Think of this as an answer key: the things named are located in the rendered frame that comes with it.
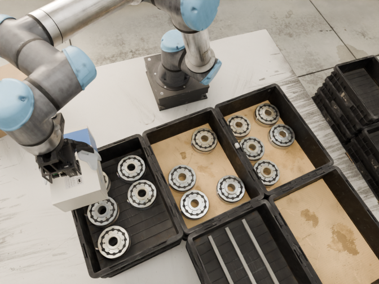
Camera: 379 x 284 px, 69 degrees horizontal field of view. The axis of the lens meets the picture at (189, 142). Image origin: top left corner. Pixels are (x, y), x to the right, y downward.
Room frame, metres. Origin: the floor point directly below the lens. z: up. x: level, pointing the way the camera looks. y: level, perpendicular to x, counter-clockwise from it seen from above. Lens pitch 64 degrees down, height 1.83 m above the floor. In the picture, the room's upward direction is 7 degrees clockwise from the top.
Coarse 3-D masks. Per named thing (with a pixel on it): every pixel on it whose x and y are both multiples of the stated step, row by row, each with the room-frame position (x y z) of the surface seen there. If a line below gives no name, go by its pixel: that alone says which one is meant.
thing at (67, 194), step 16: (80, 128) 0.34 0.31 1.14; (80, 160) 0.25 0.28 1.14; (48, 176) 0.20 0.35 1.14; (64, 176) 0.20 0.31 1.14; (80, 176) 0.21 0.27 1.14; (96, 176) 0.21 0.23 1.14; (64, 192) 0.16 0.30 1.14; (80, 192) 0.17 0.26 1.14; (96, 192) 0.17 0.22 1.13; (64, 208) 0.13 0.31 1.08
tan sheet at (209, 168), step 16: (160, 144) 0.47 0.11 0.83; (176, 144) 0.48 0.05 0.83; (160, 160) 0.40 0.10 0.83; (176, 160) 0.41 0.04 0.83; (192, 160) 0.42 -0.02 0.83; (208, 160) 0.42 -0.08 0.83; (224, 160) 0.43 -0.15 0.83; (208, 176) 0.36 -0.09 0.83; (176, 192) 0.28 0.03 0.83; (208, 192) 0.29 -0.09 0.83; (224, 208) 0.24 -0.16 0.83; (192, 224) 0.17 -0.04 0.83
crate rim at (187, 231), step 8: (200, 112) 0.58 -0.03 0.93; (216, 112) 0.58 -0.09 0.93; (176, 120) 0.53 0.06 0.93; (152, 128) 0.48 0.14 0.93; (160, 128) 0.49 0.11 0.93; (224, 128) 0.52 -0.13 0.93; (144, 136) 0.45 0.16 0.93; (232, 144) 0.46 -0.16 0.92; (152, 152) 0.39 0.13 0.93; (240, 160) 0.40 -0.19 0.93; (160, 168) 0.33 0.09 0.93; (248, 168) 0.37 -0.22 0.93; (160, 176) 0.30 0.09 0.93; (256, 184) 0.31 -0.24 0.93; (168, 192) 0.25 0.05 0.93; (256, 200) 0.26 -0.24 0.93; (176, 208) 0.20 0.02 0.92; (232, 208) 0.22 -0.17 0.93; (240, 208) 0.22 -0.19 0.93; (216, 216) 0.19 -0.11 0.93; (224, 216) 0.19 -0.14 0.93; (184, 224) 0.15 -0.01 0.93; (200, 224) 0.16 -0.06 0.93; (208, 224) 0.16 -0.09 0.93; (184, 232) 0.13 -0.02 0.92; (192, 232) 0.13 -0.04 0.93
